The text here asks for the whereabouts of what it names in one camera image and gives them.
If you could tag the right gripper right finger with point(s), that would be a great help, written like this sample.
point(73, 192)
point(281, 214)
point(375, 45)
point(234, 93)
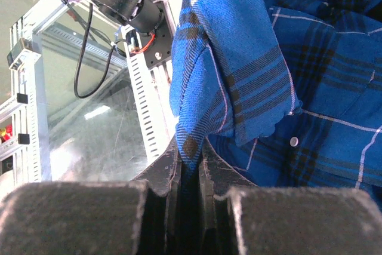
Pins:
point(240, 218)

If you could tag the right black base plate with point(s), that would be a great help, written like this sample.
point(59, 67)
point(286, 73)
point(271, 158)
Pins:
point(159, 50)

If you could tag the blue plaid shirt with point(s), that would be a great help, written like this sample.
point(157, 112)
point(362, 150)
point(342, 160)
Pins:
point(288, 92)

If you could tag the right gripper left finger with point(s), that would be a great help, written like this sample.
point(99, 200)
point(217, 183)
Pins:
point(134, 217)

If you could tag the slotted grey cable duct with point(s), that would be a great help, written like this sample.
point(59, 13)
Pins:
point(149, 109)

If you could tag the aluminium mounting rail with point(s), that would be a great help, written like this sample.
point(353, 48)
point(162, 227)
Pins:
point(162, 81)

